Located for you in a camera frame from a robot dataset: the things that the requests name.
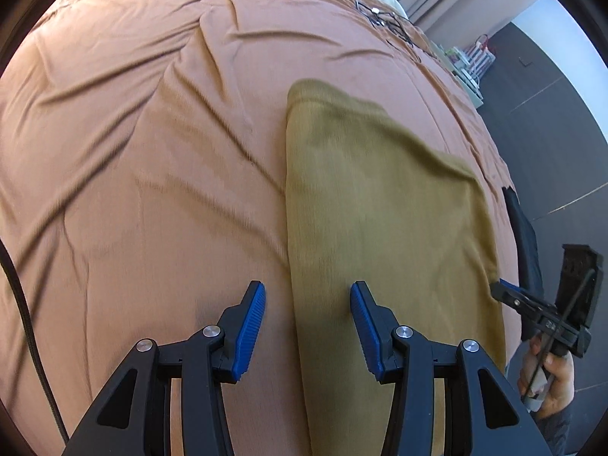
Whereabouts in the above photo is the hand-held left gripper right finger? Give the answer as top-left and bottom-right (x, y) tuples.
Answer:
(350, 281), (554, 456)

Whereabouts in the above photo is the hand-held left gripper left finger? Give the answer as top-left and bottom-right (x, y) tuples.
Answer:
(62, 281), (266, 456)

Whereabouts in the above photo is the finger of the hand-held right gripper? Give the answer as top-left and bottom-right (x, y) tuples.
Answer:
(489, 280), (537, 317)

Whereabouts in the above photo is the brown t-shirt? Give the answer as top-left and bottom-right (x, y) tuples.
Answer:
(284, 78), (507, 456)

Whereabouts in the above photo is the person's right forearm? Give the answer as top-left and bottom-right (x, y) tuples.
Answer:
(532, 404), (576, 456)

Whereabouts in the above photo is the person's right hand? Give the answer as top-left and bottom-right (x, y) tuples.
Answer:
(518, 337), (575, 420)

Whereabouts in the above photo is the orange blanket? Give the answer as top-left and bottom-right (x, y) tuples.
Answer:
(0, 0), (516, 456)

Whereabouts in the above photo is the white storage rack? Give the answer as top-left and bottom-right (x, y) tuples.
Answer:
(439, 33), (497, 108)

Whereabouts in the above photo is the thick black cable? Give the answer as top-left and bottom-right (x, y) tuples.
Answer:
(0, 237), (70, 442)

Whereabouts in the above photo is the tangled black cable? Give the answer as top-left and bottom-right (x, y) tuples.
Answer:
(354, 0), (428, 58)

